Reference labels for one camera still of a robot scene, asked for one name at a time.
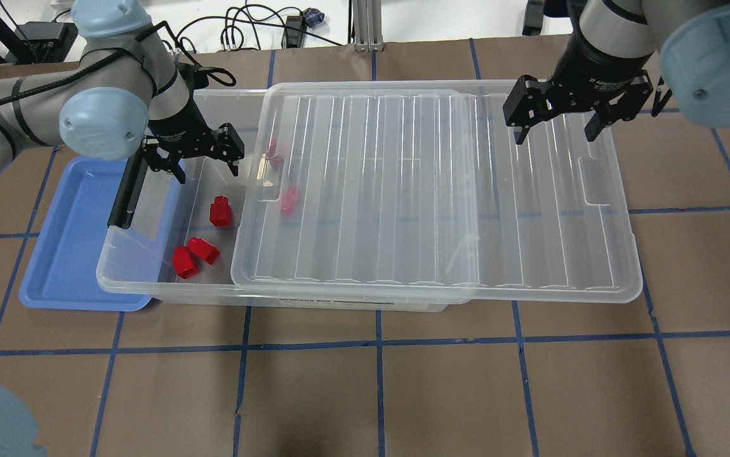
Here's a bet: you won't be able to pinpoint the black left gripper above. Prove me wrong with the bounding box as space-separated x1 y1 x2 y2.
140 100 245 185

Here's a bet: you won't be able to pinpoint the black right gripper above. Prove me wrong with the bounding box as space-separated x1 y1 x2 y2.
503 32 653 145

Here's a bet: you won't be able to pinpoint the clear plastic box lid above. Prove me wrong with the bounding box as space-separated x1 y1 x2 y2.
230 80 642 305

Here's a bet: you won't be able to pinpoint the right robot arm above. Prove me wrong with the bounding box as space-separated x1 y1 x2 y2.
503 1 730 145

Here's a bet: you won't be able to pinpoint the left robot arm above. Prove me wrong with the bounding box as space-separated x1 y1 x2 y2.
0 1 245 182

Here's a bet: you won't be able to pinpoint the red block middle left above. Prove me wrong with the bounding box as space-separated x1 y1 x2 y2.
209 195 234 228

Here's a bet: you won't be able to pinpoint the red block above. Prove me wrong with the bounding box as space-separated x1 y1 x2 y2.
209 195 234 228
265 139 284 170
281 185 300 217
186 237 221 265
171 246 200 279

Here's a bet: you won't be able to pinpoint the red block upper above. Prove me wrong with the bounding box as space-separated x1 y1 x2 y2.
265 139 284 170

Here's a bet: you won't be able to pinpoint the clear plastic storage box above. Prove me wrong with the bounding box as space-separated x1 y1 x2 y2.
97 82 479 312

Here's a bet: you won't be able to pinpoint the red block bottom right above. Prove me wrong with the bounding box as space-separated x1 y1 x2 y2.
186 237 221 265

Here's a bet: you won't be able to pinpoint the red block middle right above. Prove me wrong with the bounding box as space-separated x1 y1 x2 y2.
281 185 300 217

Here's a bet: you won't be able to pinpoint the red block bottom left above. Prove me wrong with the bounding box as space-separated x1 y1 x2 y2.
171 246 200 279

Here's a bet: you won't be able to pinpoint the blue plastic tray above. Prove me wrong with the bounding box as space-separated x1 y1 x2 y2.
19 157 182 312

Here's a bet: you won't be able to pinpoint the black rod tool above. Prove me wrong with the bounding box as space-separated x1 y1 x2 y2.
107 152 147 229

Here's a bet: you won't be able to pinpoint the black rod right side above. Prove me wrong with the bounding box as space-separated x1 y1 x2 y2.
650 76 673 117

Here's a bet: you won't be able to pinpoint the black device top right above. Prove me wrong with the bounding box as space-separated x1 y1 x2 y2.
521 0 546 36

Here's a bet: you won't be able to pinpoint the black power adapter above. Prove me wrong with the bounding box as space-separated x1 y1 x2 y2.
281 15 308 50

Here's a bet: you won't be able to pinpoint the black cables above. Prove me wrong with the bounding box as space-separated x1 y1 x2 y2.
168 3 347 54

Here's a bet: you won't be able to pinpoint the aluminium frame post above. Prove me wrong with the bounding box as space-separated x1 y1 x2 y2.
348 0 385 53

